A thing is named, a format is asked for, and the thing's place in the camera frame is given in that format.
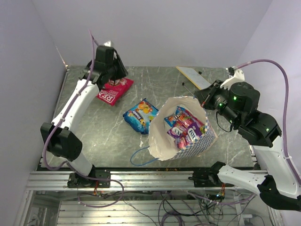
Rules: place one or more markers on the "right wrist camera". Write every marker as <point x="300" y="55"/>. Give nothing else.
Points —
<point x="235" y="75"/>

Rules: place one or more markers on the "blue snack bag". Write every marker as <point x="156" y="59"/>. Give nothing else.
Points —
<point x="140" y="116"/>

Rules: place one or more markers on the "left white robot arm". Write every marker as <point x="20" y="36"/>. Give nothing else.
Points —
<point x="59" y="135"/>

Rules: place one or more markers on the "aluminium frame rail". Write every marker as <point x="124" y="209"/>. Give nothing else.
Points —
<point x="132" y="181"/>

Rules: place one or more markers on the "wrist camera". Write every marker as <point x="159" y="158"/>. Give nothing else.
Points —
<point x="109" y="44"/>
<point x="235" y="75"/>

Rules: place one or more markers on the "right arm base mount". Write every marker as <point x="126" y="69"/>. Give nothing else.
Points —
<point x="205" y="179"/>

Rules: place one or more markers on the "blue checkered paper bag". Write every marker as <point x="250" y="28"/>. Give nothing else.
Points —
<point x="162" y="146"/>

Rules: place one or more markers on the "purple Fox's berries candy bag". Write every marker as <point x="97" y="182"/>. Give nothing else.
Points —
<point x="190" y="135"/>

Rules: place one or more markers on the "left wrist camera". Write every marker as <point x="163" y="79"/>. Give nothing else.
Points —
<point x="109" y="44"/>

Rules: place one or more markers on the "red snack bag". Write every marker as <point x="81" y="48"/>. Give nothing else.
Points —
<point x="113" y="90"/>

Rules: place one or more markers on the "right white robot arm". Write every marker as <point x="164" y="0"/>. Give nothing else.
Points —
<point x="278" y="188"/>

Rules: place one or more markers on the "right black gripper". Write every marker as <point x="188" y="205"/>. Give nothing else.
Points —
<point x="211" y="91"/>

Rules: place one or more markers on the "small whiteboard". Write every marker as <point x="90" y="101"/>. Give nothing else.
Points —
<point x="194" y="77"/>

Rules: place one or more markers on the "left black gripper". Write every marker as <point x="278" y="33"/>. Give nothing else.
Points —
<point x="123" y="72"/>

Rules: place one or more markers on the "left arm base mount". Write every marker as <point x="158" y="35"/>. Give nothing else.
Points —
<point x="99" y="179"/>

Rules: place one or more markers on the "M&M's candy bag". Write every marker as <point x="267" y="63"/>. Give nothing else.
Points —
<point x="181" y="115"/>

